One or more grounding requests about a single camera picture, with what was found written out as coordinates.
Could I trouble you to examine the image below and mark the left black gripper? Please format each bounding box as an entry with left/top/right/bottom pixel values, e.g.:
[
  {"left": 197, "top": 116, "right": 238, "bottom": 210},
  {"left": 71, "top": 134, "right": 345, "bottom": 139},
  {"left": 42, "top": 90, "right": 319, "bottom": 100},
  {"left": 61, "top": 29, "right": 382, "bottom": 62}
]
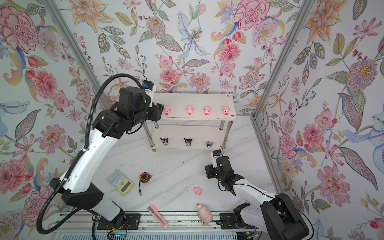
[{"left": 130, "top": 101, "right": 167, "bottom": 128}]

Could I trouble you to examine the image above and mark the pink pig toy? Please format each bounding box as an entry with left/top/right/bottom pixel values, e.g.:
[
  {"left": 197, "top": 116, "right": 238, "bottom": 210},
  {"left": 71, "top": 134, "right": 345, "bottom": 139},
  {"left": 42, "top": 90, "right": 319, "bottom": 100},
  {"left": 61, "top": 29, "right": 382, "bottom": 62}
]
[
  {"left": 194, "top": 187, "right": 202, "bottom": 195},
  {"left": 204, "top": 106, "right": 211, "bottom": 116},
  {"left": 222, "top": 106, "right": 230, "bottom": 116}
]

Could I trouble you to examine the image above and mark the pink toy cluster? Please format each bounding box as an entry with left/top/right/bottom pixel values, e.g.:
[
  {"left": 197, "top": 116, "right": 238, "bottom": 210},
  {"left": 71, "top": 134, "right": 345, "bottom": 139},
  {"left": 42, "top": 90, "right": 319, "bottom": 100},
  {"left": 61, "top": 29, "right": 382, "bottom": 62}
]
[{"left": 164, "top": 106, "right": 171, "bottom": 116}]

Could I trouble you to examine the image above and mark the Kuromi figure black purple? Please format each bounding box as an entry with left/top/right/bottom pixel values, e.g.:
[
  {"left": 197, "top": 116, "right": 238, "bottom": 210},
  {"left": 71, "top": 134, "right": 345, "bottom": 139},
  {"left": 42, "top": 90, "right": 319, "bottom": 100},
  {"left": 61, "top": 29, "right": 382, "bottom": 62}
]
[{"left": 161, "top": 138, "right": 169, "bottom": 146}]

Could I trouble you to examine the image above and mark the small pink toy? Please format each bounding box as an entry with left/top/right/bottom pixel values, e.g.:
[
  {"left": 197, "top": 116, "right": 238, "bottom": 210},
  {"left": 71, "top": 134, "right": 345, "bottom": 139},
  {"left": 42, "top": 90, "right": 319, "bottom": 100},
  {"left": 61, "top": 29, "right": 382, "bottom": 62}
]
[{"left": 187, "top": 106, "right": 194, "bottom": 115}]

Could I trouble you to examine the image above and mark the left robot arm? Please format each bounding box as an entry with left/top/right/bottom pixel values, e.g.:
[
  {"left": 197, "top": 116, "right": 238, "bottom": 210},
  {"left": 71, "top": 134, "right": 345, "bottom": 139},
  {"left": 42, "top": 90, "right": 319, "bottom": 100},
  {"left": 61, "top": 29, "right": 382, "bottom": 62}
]
[{"left": 36, "top": 74, "right": 165, "bottom": 235}]

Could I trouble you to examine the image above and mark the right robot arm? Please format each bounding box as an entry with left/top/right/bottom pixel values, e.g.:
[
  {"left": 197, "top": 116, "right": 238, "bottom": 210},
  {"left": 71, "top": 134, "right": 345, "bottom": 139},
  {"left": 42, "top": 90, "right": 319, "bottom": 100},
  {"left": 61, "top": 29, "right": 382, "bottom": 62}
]
[{"left": 205, "top": 151, "right": 315, "bottom": 240}]

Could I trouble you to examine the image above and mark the white two-tier shelf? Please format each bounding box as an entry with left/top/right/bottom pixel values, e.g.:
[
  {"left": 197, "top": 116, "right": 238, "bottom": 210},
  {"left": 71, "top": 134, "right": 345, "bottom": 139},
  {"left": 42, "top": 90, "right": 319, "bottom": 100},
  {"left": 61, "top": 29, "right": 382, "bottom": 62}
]
[{"left": 144, "top": 93, "right": 237, "bottom": 152}]

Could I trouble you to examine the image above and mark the pink glue bottle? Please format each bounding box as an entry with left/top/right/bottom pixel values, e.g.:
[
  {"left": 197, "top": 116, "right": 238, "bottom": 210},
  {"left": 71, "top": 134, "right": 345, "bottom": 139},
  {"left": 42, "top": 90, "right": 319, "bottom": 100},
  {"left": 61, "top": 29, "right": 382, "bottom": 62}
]
[{"left": 197, "top": 204, "right": 214, "bottom": 226}]

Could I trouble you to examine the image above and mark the orange black tape measure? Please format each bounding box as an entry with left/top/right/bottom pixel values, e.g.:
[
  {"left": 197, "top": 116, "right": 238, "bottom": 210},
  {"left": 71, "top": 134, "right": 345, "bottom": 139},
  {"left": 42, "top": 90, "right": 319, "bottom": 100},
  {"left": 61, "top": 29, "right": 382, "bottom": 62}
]
[{"left": 139, "top": 172, "right": 151, "bottom": 196}]

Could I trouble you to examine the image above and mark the pink utility knife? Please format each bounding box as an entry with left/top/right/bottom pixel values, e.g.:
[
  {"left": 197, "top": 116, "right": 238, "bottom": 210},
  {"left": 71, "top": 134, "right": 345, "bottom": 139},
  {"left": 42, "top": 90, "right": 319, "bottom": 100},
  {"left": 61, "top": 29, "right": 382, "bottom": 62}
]
[{"left": 148, "top": 204, "right": 169, "bottom": 229}]

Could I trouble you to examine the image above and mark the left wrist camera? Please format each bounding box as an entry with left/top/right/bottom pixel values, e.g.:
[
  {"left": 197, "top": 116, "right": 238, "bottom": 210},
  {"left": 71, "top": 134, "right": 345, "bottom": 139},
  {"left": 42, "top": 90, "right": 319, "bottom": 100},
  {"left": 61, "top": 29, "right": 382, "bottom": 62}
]
[{"left": 143, "top": 80, "right": 156, "bottom": 108}]

